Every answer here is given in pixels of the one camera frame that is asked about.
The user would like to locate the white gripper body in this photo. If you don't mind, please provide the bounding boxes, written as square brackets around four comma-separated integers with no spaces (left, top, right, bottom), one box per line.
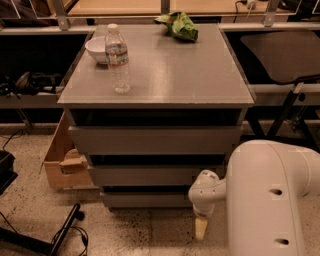
[188,170,226,218]

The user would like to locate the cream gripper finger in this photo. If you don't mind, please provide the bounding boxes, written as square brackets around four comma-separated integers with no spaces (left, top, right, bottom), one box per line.
[195,217,208,241]

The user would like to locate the grey bottom drawer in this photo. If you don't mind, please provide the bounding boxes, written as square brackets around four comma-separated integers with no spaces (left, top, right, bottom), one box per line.
[100,192,192,208]

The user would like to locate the grey drawer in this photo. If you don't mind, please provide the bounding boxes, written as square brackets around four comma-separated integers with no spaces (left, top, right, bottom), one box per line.
[100,192,192,208]
[88,165,225,187]
[69,126,242,155]

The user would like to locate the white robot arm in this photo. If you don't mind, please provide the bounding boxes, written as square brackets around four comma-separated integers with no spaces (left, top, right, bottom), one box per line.
[188,140,320,256]

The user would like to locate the grey drawer cabinet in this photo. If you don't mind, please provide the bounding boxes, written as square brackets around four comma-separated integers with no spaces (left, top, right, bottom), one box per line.
[58,24,254,197]

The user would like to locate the grey middle drawer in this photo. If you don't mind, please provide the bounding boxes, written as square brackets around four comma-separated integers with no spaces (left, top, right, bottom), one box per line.
[88,165,225,187]

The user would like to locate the grey top drawer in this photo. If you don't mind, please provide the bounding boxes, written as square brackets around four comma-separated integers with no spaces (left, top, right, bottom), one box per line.
[69,126,242,155]

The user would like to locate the cardboard box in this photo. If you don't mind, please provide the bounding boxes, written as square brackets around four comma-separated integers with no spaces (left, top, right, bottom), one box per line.
[43,114,94,189]

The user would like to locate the clear plastic water bottle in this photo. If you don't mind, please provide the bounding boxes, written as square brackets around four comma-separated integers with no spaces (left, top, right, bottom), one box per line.
[105,23,131,94]

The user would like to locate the green chip bag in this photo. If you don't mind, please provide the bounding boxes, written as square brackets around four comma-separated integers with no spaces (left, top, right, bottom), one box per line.
[154,12,198,42]

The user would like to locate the white bowl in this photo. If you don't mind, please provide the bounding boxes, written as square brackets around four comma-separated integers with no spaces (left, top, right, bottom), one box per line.
[85,36,107,64]

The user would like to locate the black case on floor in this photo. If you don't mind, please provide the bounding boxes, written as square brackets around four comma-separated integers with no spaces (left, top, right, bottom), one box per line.
[0,150,18,195]

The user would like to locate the black headphones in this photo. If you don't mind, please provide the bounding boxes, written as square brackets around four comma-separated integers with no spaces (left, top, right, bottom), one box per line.
[0,72,62,97]

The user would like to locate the metal railing frame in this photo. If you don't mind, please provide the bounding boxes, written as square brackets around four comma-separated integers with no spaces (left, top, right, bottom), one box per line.
[0,0,320,29]

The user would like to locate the black stand with cable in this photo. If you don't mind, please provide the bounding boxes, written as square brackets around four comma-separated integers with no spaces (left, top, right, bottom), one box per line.
[0,203,89,256]

